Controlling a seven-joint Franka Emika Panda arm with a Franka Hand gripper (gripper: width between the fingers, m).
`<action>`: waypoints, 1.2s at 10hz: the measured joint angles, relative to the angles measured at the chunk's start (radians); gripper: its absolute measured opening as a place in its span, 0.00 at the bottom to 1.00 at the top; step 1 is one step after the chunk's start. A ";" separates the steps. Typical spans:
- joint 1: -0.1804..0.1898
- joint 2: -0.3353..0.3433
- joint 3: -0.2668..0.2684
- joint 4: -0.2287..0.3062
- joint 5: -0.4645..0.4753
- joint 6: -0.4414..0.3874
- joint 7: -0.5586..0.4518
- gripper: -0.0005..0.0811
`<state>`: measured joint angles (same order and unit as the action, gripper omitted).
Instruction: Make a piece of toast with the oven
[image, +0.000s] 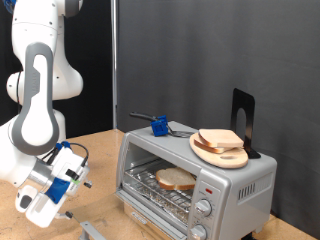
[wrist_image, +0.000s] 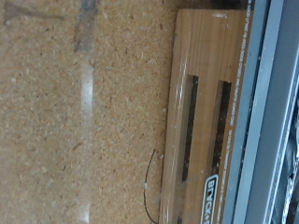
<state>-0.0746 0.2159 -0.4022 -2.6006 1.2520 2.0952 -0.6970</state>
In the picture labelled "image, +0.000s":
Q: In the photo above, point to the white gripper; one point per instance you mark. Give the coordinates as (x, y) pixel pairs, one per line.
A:
(43, 213)

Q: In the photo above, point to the white bread slice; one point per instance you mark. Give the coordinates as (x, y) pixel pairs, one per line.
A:
(175, 178)
(220, 137)
(208, 148)

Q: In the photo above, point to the metal spatula with blue block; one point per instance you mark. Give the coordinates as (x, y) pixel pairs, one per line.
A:
(159, 126)

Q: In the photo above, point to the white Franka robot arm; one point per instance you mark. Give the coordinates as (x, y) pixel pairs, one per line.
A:
(36, 116)

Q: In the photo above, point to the silver oven knob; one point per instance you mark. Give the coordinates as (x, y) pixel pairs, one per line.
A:
(198, 232)
(203, 208)

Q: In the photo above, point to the red oven indicator light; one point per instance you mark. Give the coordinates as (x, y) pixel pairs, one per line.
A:
(209, 191)

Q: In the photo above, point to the silver toaster oven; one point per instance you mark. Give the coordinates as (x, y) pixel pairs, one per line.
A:
(253, 213)

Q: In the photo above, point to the black fabric backdrop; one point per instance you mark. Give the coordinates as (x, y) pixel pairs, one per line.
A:
(96, 66)

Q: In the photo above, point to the vertical metal pole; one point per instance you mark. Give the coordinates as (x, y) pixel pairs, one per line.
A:
(114, 66)

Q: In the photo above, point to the round wooden cutting board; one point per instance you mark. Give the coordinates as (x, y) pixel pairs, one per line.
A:
(230, 161)

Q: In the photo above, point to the black metal bookend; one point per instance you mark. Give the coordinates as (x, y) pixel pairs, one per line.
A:
(248, 103)

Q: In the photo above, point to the gray fabric backdrop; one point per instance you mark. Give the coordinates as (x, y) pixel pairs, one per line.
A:
(216, 50)

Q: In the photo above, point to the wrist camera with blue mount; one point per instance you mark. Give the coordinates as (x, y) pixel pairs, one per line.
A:
(57, 190)

